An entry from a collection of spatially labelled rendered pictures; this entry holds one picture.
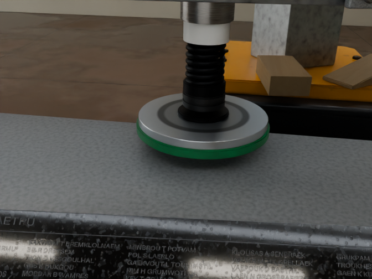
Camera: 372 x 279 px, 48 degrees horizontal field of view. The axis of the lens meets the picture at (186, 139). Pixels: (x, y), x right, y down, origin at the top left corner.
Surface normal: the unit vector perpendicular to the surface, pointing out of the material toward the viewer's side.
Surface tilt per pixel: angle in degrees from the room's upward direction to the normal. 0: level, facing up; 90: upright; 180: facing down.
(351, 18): 90
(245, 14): 90
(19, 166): 0
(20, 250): 45
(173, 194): 0
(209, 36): 90
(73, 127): 0
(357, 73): 11
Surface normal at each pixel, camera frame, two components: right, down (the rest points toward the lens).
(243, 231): -0.02, -0.33
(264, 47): -0.93, 0.15
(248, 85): -0.14, 0.43
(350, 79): -0.14, -0.84
